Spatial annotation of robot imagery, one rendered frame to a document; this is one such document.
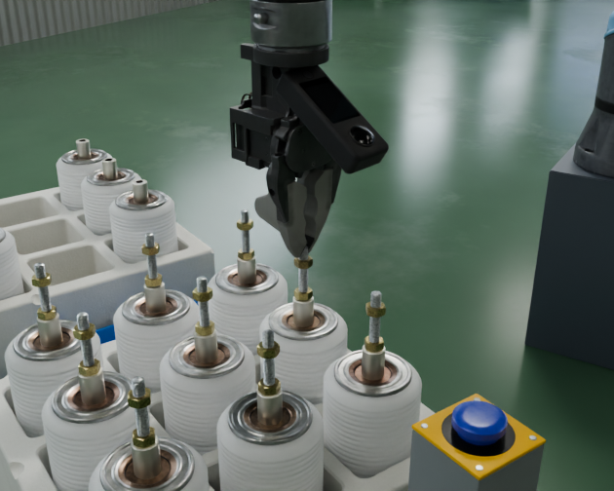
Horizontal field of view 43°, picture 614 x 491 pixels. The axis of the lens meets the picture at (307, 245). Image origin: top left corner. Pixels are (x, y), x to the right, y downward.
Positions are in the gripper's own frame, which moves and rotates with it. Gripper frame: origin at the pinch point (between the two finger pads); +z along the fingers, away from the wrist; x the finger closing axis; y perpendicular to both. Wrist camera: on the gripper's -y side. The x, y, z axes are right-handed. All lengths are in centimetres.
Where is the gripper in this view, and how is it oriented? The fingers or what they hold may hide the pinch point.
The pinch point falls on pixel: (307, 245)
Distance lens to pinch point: 79.7
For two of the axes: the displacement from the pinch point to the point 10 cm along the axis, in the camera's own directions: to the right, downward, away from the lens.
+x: -6.9, 3.1, -6.6
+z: 0.0, 9.0, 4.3
